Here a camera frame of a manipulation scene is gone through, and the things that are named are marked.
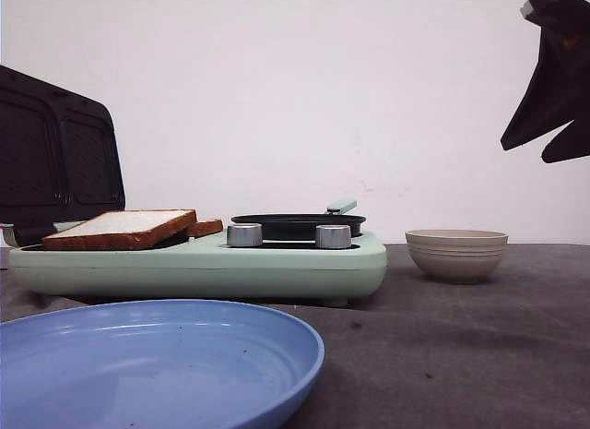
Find beige ribbed bowl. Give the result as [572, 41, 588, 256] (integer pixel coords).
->
[405, 229, 509, 283]

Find silver knob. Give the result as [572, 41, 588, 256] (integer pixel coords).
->
[314, 224, 352, 250]
[227, 223, 264, 247]

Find mint green breakfast maker base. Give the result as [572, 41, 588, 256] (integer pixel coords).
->
[8, 231, 387, 305]

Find blue plastic plate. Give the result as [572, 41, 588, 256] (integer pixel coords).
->
[1, 300, 325, 428]

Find black frying pan green handle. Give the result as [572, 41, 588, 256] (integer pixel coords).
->
[231, 197, 366, 241]

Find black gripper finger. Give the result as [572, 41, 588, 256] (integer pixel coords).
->
[541, 119, 590, 163]
[501, 29, 589, 150]

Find right silver knob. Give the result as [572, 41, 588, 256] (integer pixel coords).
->
[314, 224, 352, 250]

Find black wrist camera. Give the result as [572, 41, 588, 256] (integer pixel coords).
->
[520, 0, 589, 33]

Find breakfast maker hinged lid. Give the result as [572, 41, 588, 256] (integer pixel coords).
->
[1, 66, 125, 247]

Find toast slice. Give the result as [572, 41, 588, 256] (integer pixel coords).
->
[186, 219, 223, 238]
[41, 209, 197, 251]

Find left silver knob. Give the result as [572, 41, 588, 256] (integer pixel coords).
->
[227, 223, 264, 247]

